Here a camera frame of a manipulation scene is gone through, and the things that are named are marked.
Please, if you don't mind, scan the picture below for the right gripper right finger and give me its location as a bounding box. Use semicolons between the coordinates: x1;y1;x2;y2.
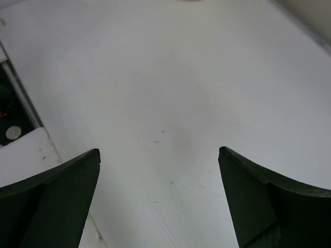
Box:
218;147;330;247

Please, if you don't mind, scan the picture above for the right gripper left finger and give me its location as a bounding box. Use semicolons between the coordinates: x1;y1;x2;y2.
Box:
1;149;100;247

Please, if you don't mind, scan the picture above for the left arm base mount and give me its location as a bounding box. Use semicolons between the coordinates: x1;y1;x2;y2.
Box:
0;38;44;148

